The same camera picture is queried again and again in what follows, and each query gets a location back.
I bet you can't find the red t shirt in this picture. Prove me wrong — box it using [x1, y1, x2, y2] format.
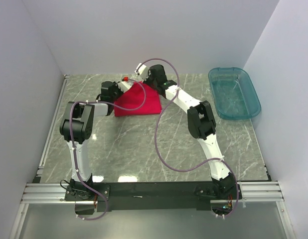
[114, 83, 162, 117]

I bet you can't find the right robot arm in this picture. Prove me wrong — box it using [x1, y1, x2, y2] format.
[135, 63, 239, 199]

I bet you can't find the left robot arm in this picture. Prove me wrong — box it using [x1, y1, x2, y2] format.
[59, 78, 134, 201]

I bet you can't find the teal plastic bin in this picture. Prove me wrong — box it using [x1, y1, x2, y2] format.
[208, 67, 262, 120]

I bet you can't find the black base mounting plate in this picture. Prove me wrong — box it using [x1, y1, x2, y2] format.
[65, 181, 242, 212]

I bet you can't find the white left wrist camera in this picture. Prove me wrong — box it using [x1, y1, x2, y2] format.
[117, 77, 134, 93]

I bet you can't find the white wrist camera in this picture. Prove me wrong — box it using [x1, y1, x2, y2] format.
[117, 77, 134, 93]
[135, 63, 149, 80]

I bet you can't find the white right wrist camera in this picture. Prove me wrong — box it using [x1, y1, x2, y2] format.
[135, 63, 149, 80]

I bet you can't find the aluminium frame rail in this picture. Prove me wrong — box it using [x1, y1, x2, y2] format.
[21, 181, 284, 204]

